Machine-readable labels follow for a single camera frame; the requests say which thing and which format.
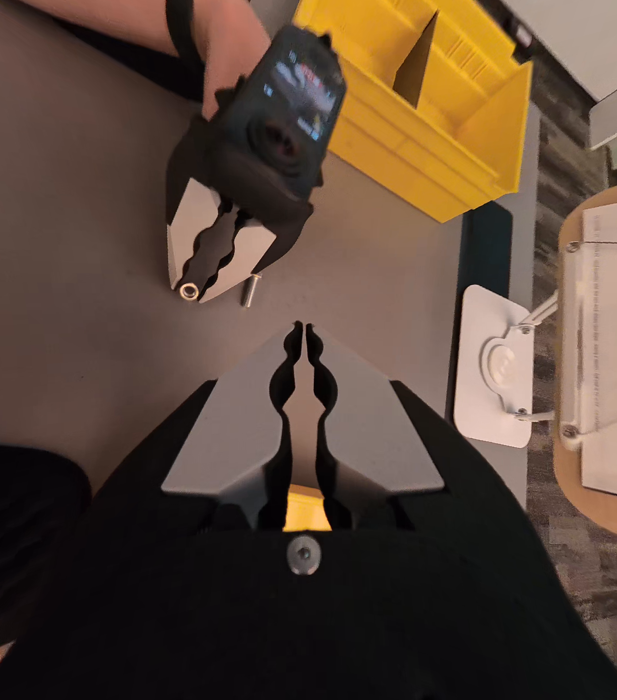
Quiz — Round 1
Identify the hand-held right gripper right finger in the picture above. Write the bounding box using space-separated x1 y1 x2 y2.
305 323 446 531

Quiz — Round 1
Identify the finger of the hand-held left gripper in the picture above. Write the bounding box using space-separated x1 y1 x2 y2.
199 210 281 304
166 178 232 300

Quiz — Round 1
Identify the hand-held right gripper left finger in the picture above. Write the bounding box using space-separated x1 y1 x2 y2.
162 322 305 531

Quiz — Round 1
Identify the yellow plastic bin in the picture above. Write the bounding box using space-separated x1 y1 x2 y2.
284 484 333 532
292 0 533 224

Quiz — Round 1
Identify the person's left hand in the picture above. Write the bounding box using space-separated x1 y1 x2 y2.
199 4 274 119

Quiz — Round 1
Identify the instruction sheet on stand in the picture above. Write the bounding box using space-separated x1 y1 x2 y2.
552 175 617 548

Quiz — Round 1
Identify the black wrist strap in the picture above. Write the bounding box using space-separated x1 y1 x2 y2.
165 0 208 102

